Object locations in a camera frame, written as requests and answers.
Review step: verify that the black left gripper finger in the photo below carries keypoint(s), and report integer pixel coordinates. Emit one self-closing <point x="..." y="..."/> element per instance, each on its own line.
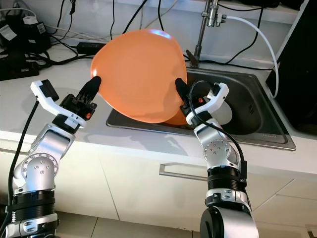
<point x="93" y="88"/>

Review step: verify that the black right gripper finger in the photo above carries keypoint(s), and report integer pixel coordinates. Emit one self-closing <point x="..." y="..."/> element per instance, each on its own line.
<point x="182" y="91"/>

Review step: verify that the orange plastic bowl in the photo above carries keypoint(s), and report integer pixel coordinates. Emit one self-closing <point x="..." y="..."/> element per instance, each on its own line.
<point x="178" y="120"/>

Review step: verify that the white plate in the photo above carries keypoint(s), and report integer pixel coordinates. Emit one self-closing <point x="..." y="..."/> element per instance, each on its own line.
<point x="225" y="114"/>

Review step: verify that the orange plastic plate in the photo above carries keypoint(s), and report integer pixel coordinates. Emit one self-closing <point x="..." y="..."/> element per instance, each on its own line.
<point x="136" y="74"/>

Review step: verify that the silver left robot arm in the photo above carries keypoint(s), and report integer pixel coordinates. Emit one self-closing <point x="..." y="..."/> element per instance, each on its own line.
<point x="42" y="168"/>

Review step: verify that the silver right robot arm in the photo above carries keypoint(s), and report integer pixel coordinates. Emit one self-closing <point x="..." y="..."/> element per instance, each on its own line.
<point x="220" y="151"/>

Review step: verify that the black power adapter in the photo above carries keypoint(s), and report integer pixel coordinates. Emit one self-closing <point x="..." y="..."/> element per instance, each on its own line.
<point x="89" y="47"/>

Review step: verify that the stainless steel sink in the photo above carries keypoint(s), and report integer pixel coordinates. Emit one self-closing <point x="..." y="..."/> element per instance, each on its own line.
<point x="252" y="114"/>

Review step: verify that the black power strip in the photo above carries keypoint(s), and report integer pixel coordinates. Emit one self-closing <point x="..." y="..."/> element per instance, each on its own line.
<point x="20" y="70"/>

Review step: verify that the black charger block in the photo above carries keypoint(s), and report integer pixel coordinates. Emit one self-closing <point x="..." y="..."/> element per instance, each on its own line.
<point x="29" y="42"/>

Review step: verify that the metal faucet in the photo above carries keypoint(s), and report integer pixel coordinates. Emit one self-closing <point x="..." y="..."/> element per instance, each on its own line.
<point x="212" y="15"/>

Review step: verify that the small white plug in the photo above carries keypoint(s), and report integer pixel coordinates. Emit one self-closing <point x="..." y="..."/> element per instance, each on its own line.
<point x="25" y="21"/>

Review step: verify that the black appliance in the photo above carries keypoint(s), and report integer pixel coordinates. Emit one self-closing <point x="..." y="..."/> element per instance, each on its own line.
<point x="299" y="74"/>

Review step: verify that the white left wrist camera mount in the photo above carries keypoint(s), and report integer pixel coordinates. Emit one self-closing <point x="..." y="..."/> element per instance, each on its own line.
<point x="57" y="110"/>

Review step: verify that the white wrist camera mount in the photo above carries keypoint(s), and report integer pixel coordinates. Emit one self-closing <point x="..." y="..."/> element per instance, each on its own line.
<point x="57" y="110"/>
<point x="223" y="92"/>

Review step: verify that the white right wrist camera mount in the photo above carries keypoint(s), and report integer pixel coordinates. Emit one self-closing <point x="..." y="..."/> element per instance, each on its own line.
<point x="223" y="92"/>

